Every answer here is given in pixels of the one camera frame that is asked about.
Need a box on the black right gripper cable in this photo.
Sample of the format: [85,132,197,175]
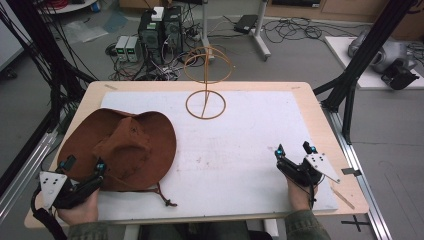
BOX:
[307,173,326,210]

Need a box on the grey and black machine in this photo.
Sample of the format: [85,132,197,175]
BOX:
[347,30,421,91]

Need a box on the white table mat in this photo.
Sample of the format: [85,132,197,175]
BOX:
[96,90,340,222]

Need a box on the person's left hand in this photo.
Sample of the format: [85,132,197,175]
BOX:
[57,188,101,226]

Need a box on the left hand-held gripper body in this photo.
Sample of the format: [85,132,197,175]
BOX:
[38,170,105,210]

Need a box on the black computer tower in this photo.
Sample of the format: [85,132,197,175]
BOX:
[162,5,184,56]
[137,9,165,66]

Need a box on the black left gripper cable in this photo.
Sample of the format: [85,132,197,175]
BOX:
[30,187,69,240]

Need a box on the black flat box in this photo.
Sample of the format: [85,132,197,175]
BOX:
[233,14,259,35]

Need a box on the aluminium rail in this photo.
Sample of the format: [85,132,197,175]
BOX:
[322,105,394,240]
[0,131,59,223]

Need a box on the person's lap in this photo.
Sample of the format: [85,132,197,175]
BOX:
[138,220,274,240]

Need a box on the brown wide-brim hat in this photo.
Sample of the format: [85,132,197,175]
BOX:
[56,107,179,208]

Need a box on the white small box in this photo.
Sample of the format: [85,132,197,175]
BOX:
[150,6,165,22]

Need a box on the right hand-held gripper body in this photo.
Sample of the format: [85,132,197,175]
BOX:
[275,152,341,188]

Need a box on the person's right hand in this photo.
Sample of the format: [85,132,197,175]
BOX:
[285,176,320,212]

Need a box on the black metal frame post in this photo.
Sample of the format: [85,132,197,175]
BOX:
[313,0,418,145]
[0,0,98,198]

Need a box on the grey bench power supply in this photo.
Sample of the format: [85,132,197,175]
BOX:
[125,36,142,63]
[114,35,130,63]

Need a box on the tangle of black floor cables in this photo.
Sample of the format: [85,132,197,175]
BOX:
[261,16,366,44]

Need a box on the white metal stand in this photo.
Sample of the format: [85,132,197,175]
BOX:
[199,0,273,62]

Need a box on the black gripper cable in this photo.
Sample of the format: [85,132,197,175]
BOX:
[30,187,69,240]
[307,173,326,210]

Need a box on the black tape strip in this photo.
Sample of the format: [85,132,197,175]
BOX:
[341,167,363,177]

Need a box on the white floor platform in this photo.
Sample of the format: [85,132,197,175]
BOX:
[323,35,424,91]

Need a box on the copper wire hat stand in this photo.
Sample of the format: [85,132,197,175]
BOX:
[183,45,234,120]

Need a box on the thin wooden stick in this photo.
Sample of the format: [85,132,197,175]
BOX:
[330,186,356,210]

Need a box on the black tape cross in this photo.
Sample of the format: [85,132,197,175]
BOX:
[340,214,371,233]

